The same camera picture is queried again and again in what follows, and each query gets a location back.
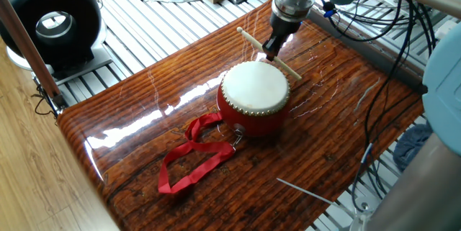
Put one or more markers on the dark upright frame post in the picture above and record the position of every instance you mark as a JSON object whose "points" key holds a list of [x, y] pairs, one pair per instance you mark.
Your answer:
{"points": [[29, 47]]}

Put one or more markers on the red drum with white skin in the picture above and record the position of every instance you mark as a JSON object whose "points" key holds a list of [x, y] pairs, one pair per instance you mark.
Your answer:
{"points": [[254, 87]]}

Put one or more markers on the wooden drumstick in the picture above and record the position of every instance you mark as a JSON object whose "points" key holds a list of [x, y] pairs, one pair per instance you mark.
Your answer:
{"points": [[252, 39]]}

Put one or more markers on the blue-grey towel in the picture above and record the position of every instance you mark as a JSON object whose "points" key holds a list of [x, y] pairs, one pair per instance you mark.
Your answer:
{"points": [[410, 148]]}

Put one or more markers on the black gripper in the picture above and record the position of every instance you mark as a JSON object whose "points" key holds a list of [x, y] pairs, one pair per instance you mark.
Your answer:
{"points": [[286, 27]]}

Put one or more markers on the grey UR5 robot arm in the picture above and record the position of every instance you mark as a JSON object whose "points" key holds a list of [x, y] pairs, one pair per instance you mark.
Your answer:
{"points": [[443, 87]]}

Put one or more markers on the white zip tie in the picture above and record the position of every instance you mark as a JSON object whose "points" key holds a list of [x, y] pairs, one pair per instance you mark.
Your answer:
{"points": [[313, 194]]}

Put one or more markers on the wood-grain table mat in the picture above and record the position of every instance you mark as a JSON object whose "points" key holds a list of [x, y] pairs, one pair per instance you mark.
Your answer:
{"points": [[252, 202]]}

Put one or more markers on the metal snap hook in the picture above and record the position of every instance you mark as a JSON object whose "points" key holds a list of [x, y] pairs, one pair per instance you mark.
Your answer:
{"points": [[237, 140]]}

